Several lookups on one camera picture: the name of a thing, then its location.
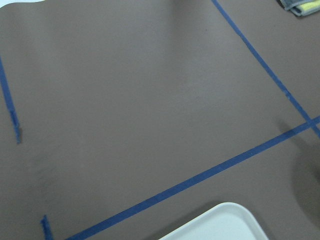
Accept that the white bear tray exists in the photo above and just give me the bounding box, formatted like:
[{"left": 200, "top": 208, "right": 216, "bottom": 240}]
[{"left": 162, "top": 202, "right": 268, "bottom": 240}]

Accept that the grey folded cloth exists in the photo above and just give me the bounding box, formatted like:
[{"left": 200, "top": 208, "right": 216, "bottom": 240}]
[{"left": 279, "top": 0, "right": 320, "bottom": 17}]

